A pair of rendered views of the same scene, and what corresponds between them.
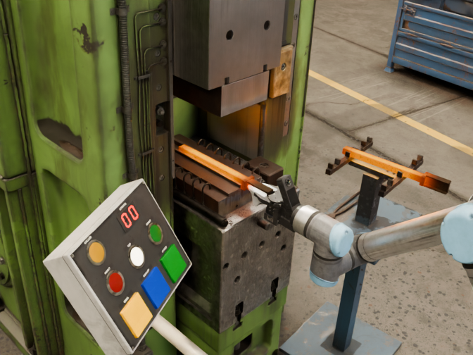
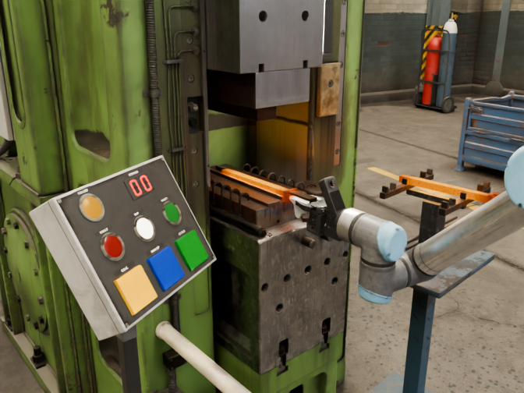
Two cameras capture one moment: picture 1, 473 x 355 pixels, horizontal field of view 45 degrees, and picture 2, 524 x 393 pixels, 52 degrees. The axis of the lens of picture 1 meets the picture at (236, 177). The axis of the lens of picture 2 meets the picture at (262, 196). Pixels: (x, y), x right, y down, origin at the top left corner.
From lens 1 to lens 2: 0.48 m
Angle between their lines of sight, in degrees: 13
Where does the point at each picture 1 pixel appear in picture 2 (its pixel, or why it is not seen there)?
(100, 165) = (124, 155)
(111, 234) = (115, 196)
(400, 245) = (462, 242)
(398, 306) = (476, 381)
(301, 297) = (365, 367)
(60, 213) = not seen: hidden behind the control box
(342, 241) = (392, 240)
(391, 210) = not seen: hidden behind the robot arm
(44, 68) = (83, 76)
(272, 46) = (313, 41)
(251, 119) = (299, 143)
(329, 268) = (380, 277)
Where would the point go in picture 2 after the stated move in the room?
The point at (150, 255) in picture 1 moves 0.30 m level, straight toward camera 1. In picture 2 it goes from (163, 233) to (142, 305)
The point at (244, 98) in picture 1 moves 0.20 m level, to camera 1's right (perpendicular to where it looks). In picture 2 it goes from (282, 93) to (355, 94)
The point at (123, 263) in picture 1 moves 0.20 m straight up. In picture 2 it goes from (126, 229) to (117, 132)
